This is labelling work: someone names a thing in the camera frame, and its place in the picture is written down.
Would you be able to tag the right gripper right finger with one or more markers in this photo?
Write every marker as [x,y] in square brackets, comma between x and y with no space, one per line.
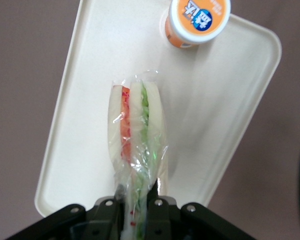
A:
[160,210]

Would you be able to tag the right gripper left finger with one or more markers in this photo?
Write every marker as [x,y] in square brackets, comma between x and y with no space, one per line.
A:
[107,210]

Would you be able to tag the orange yogurt cup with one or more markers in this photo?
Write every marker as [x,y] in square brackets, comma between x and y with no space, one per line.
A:
[197,20]

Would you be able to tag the beige plastic serving tray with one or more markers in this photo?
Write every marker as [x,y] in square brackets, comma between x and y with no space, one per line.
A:
[90,125]

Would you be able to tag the plastic triangle sandwich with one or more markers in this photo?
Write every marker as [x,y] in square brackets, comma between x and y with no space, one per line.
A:
[137,125]

